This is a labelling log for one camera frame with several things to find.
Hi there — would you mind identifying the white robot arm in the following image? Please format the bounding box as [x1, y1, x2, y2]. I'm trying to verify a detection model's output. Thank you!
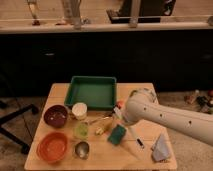
[123, 88, 213, 146]

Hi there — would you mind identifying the dark maroon bowl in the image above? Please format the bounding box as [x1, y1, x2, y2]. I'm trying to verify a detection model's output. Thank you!
[43, 105, 68, 128]

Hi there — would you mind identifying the red orange bowl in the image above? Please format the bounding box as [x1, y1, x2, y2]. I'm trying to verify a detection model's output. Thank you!
[36, 132, 68, 164]

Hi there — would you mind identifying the green plastic tray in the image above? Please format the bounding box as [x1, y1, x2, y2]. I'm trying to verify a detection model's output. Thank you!
[64, 76, 117, 110]

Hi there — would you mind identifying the metal spoon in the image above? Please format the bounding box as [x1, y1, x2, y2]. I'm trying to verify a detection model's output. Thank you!
[86, 116, 112, 125]

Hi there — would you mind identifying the white paper cup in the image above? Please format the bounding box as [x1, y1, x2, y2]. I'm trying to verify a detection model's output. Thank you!
[72, 103, 87, 120]

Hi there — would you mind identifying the green sponge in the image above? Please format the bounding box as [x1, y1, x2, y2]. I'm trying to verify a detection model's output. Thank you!
[108, 125, 126, 145]

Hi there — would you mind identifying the green translucent cup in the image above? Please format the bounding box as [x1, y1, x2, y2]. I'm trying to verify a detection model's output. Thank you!
[73, 122, 88, 139]

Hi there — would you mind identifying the silver metal measuring cup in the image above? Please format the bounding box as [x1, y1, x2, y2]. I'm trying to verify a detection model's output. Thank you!
[75, 141, 90, 159]

